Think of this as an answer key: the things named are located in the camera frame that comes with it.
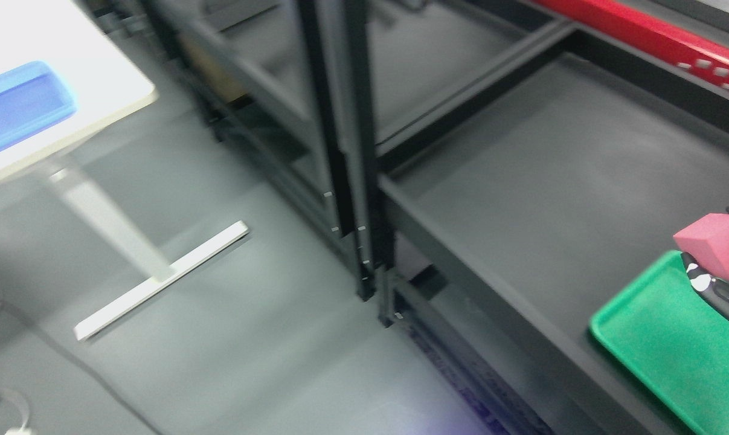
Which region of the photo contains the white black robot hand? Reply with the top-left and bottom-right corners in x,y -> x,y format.
681,207 -> 729,325

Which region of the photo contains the pink foam block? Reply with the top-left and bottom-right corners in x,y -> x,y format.
673,213 -> 729,280

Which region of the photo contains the green plastic tray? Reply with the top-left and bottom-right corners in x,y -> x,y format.
589,250 -> 729,434

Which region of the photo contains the middle black metal shelf rack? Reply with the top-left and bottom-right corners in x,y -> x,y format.
318,1 -> 729,434

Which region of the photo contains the black metal shelf rack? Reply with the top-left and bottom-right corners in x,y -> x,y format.
82,1 -> 376,300
318,1 -> 729,434

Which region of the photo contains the left black metal shelf rack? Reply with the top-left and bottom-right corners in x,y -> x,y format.
82,1 -> 376,300

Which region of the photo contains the blue plastic tray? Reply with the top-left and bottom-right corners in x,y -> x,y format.
0,60 -> 78,152

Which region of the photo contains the red machine bar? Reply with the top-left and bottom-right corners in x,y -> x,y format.
538,1 -> 729,92

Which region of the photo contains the white table top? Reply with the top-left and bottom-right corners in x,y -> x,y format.
0,1 -> 157,182

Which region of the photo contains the white table leg base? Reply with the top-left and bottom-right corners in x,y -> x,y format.
41,161 -> 250,341

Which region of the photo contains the white power box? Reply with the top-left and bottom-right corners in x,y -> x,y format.
0,388 -> 37,434

